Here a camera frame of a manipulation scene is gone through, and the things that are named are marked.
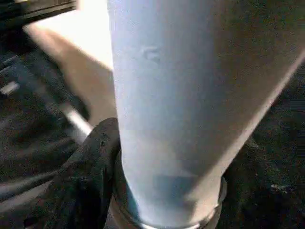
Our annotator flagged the white plastic table top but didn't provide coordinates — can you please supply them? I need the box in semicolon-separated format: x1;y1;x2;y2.
22;0;227;229

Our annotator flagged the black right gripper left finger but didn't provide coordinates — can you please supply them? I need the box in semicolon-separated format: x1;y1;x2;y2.
23;116;122;229

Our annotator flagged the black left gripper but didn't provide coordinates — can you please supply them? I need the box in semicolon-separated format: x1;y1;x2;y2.
0;23;93;153

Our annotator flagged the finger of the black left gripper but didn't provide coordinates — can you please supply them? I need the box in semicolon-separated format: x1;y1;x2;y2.
0;0;79;24

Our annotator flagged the white plastic table leg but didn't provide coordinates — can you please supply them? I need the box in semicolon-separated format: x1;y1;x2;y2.
106;0;305;228

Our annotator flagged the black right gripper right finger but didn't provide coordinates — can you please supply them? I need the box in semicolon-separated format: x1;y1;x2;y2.
215;137;305;229

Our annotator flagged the black mat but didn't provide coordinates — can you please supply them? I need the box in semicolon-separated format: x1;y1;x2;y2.
0;19;305;229

